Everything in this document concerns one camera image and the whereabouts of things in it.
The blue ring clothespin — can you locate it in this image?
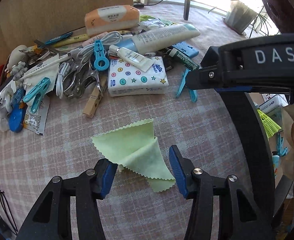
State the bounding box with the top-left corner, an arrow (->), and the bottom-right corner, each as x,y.
93,40 -> 110,72

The white plastic case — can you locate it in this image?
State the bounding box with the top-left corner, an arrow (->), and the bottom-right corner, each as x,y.
257,94 -> 288,117

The potted plant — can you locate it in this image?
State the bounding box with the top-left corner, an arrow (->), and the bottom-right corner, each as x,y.
208,0 -> 281,38

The teal clothespin in pile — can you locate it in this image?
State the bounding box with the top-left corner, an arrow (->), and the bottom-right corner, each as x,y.
23,77 -> 50,114

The blue phone stand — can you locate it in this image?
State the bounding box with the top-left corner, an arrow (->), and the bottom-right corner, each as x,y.
172,41 -> 199,59

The green lens cloth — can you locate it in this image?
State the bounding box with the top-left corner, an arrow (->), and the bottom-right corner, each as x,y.
92,119 -> 176,192

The green Mentholatum lip balm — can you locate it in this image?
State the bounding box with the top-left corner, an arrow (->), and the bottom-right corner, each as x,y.
169,48 -> 200,71

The wooden clothespin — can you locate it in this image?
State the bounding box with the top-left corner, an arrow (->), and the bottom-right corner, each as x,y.
82,76 -> 107,118

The small white cream tube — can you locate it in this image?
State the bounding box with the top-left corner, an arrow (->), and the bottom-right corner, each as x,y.
109,45 -> 155,72

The white massage roller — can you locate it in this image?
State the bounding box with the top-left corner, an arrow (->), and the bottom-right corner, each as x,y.
11,49 -> 78,82

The teal clothespin on table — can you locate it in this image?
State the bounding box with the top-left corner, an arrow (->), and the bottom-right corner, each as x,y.
176,68 -> 198,103

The large cream lotion bottle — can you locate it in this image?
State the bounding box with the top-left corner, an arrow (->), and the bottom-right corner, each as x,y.
117,23 -> 201,55

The black storage tray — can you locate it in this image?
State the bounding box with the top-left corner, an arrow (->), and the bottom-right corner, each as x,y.
219,91 -> 293,229

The white shower cap sachet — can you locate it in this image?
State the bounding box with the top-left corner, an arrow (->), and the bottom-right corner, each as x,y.
24,55 -> 59,93

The orange tissue pack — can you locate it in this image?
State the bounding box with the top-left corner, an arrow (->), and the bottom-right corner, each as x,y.
84,5 -> 140,36

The yellow pen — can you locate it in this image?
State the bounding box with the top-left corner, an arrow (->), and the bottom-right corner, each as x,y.
53,34 -> 90,48

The green tube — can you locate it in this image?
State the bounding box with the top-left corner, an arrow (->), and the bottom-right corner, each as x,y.
140,15 -> 176,28

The teal clothespin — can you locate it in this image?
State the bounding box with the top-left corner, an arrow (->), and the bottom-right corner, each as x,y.
176,68 -> 198,103
276,133 -> 288,157
23,77 -> 50,114

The Vinda tissue pack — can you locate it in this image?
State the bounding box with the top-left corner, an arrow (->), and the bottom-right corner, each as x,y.
107,56 -> 168,97

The blue tape measure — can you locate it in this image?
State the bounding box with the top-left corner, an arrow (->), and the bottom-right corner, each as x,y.
9,102 -> 27,133

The yellow plastic shuttlecock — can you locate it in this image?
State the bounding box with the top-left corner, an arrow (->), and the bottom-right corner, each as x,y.
257,109 -> 282,139

